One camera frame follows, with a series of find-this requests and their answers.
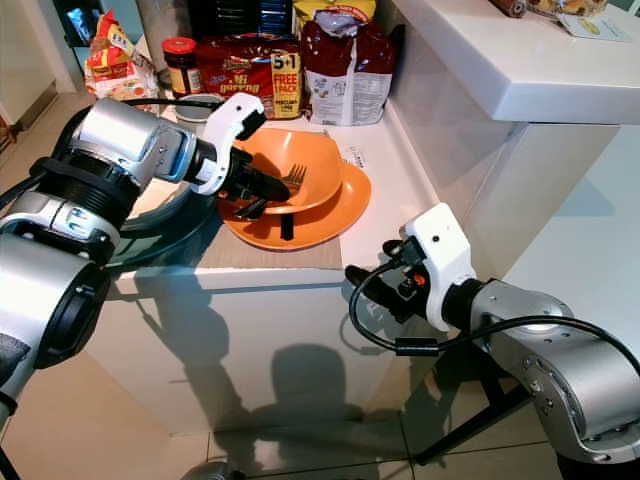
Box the red mi goreng noodle pack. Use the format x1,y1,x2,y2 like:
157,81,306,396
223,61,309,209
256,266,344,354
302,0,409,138
197,33,305,122

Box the orange plate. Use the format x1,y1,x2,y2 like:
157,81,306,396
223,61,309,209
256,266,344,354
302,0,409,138
218,160,372,252

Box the red lidded sauce jar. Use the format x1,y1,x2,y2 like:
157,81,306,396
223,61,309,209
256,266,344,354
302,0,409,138
162,37,202,99

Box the red yellow snack bag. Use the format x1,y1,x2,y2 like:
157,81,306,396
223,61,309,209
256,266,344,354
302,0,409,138
85,11,160,103

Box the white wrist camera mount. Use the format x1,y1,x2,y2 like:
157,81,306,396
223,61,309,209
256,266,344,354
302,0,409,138
192,92,267,197
400,202,477,332

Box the orange bowl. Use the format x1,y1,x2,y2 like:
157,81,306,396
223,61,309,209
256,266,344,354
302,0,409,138
234,127,347,217

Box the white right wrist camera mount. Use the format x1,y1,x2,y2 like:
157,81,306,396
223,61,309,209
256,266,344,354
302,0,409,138
400,202,477,332

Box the white table counter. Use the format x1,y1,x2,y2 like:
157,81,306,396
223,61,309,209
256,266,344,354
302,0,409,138
50,95,621,436

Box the black handled fork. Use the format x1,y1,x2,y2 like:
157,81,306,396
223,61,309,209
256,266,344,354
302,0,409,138
278,164,307,242

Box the red and white food bag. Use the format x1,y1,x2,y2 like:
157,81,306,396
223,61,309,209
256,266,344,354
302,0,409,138
300,10,398,128

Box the small white bowl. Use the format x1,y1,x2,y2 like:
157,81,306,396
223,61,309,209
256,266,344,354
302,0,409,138
172,93,227,127

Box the white paper sheet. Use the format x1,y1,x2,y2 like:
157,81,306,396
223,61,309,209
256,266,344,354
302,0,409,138
553,11,611,44

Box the yellow food bag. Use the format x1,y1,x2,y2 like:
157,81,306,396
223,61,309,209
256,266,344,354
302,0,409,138
292,0,377,27

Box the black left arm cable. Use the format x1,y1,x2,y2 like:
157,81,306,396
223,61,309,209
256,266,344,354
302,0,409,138
0,170,63,217

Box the white raised counter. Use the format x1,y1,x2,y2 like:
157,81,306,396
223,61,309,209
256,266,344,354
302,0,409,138
388,0,640,127

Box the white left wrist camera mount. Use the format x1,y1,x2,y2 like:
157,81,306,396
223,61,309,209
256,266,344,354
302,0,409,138
192,92,267,197

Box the teal glass plate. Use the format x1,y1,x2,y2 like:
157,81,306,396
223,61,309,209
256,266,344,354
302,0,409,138
105,178,233,273

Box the black metal chair legs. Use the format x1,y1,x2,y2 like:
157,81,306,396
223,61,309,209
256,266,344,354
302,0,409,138
412,370,541,467

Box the beige placemat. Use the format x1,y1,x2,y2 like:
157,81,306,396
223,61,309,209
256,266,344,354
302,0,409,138
194,222,348,273

